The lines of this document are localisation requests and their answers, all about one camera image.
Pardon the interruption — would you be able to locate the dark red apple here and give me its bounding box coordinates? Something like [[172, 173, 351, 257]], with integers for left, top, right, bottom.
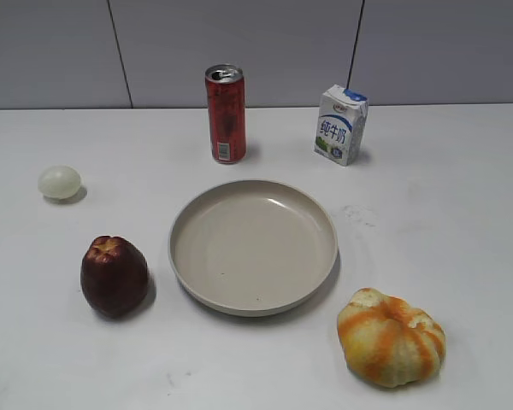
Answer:
[[80, 236, 150, 319]]

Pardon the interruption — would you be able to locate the beige round plate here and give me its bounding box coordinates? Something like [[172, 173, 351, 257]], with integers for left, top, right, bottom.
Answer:
[[167, 179, 339, 318]]

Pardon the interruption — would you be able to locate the white blue milk carton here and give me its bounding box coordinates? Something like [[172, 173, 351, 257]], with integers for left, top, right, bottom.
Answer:
[[314, 85, 369, 167]]

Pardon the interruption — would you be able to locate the red drink can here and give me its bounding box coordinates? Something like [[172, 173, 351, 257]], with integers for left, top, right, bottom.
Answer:
[[205, 64, 246, 164]]

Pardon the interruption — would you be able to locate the orange yellow pumpkin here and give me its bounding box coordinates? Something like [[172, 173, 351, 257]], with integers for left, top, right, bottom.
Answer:
[[337, 288, 446, 388]]

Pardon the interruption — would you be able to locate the white egg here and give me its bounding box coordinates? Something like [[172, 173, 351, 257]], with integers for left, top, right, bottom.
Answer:
[[38, 165, 81, 200]]

